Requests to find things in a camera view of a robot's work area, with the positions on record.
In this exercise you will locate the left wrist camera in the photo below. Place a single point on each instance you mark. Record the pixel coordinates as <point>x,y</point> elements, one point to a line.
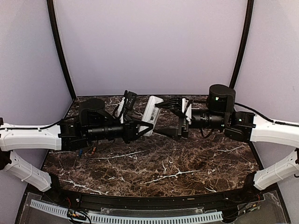
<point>130,100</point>

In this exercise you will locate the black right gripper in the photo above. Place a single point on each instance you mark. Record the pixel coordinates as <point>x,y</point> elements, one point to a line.
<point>183,121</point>

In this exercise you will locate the white slotted cable duct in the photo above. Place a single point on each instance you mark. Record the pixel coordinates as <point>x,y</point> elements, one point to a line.
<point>115,216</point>

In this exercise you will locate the black front table rail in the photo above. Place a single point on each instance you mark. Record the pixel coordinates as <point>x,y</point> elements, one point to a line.
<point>225,200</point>

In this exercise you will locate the black left corner post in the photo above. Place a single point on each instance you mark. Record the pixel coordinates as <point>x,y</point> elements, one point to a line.
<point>59,48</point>

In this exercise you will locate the black corner post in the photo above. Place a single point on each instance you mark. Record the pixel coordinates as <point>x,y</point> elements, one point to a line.
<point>59,48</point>
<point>243,43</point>

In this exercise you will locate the white remote control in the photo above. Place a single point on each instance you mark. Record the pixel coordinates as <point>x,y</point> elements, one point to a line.
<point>151,113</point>

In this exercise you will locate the black right corner post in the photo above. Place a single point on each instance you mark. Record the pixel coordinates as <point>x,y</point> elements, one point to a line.
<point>243,43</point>

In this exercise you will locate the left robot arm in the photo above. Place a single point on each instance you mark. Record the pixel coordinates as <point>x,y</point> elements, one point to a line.
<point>93,123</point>

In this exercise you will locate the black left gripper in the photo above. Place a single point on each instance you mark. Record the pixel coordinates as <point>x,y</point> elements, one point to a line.
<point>131,130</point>

